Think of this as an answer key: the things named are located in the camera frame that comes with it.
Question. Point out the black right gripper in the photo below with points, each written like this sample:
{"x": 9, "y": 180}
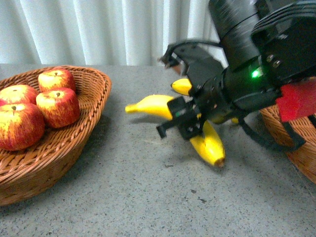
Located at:
{"x": 220, "y": 93}

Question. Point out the yellow curved banana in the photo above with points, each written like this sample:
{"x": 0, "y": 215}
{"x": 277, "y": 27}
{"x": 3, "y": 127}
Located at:
{"x": 209, "y": 146}

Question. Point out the red yellow apple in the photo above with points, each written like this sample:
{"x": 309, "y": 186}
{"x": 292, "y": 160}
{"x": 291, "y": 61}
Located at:
{"x": 60, "y": 107}

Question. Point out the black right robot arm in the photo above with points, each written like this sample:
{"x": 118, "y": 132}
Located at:
{"x": 264, "y": 57}

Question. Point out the yellow banana behind apple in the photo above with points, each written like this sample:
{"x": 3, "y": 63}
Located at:
{"x": 182, "y": 86}

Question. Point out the white pleated curtain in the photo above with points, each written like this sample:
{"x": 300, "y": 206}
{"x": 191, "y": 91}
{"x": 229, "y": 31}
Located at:
{"x": 98, "y": 32}

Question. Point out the red apple back of basket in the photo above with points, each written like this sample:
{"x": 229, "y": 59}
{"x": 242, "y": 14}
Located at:
{"x": 56, "y": 78}

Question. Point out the brown wicker basket right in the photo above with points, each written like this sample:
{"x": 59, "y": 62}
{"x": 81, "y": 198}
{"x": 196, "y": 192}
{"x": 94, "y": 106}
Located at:
{"x": 293, "y": 140}

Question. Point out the brown wicker basket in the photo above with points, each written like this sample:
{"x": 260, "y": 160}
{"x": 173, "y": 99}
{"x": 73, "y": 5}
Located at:
{"x": 293, "y": 140}
{"x": 29, "y": 172}

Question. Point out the red apple left rear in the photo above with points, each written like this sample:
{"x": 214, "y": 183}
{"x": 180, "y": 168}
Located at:
{"x": 17, "y": 94}

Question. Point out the red apple front left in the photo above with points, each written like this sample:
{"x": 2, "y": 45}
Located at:
{"x": 21, "y": 126}

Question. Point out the brown wicker basket left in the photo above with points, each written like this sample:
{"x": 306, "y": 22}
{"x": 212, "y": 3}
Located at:
{"x": 29, "y": 172}

